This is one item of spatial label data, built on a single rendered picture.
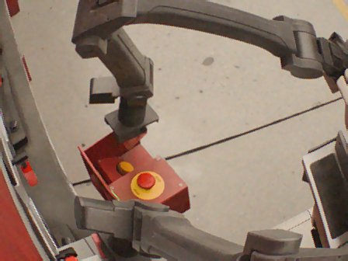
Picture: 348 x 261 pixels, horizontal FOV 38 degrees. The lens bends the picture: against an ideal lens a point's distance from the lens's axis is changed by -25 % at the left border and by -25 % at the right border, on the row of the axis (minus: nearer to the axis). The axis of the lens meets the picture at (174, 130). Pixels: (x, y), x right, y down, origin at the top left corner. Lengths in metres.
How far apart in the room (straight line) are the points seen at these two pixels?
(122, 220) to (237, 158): 1.48
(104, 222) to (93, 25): 0.28
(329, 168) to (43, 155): 0.68
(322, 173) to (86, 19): 0.55
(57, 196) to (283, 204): 1.13
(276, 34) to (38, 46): 2.07
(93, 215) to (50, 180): 0.49
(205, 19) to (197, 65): 1.72
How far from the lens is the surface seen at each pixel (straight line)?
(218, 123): 2.39
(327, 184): 1.08
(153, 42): 2.67
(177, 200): 1.40
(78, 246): 1.09
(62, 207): 1.28
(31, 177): 0.96
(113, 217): 0.85
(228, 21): 0.87
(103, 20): 0.79
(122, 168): 1.46
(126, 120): 1.31
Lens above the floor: 1.98
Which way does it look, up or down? 56 degrees down
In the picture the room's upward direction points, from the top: 9 degrees counter-clockwise
